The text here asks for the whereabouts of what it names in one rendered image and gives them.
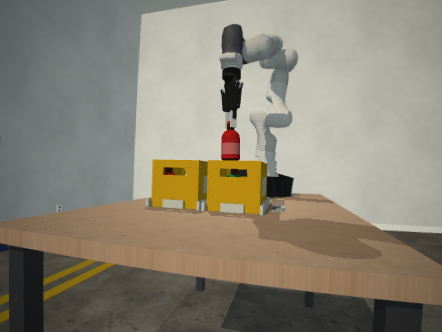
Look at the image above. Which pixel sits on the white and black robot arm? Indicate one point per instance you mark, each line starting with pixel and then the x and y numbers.
pixel 278 116

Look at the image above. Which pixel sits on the yellow divided crate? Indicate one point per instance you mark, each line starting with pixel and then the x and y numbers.
pixel 190 188
pixel 245 190

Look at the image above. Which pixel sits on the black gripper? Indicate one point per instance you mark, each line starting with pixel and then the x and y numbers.
pixel 231 94

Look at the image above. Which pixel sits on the white paper pick list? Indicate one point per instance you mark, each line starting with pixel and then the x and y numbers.
pixel 278 208

